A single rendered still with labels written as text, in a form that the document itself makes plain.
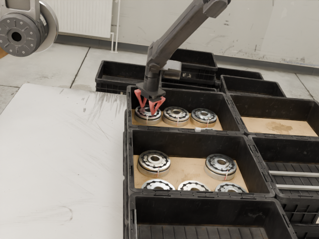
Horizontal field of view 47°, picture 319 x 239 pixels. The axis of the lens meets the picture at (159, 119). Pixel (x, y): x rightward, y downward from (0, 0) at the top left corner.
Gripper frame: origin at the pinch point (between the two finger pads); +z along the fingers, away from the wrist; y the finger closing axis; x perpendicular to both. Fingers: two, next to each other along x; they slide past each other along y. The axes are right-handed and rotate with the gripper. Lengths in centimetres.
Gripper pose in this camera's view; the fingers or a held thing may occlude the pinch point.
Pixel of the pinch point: (147, 109)
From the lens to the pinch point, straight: 141.5
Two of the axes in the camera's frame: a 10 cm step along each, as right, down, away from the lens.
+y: -6.6, -4.7, 5.8
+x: -7.4, 2.7, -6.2
